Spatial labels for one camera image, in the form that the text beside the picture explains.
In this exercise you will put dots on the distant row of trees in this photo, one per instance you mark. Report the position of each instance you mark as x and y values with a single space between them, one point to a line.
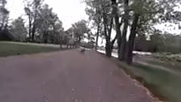
177 43

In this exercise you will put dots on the grass strip beside dark wood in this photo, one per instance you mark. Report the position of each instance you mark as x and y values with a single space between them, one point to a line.
8 48

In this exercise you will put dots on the thick double-trunk tree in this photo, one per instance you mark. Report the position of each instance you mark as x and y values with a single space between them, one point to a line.
130 42

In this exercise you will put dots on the slim straight tree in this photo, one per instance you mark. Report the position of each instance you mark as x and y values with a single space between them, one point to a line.
97 37

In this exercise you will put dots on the pale grey road strip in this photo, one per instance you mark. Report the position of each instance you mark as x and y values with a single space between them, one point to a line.
142 53

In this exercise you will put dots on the reddish grey gravel path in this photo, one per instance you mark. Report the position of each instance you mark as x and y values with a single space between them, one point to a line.
81 82

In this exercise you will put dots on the forked dark tree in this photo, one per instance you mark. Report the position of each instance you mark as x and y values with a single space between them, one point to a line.
108 46

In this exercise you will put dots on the tall sparse tree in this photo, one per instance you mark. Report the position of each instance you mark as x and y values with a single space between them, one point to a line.
31 25

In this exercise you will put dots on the grass verge with pale edge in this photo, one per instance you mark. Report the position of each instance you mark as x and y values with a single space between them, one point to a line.
168 80

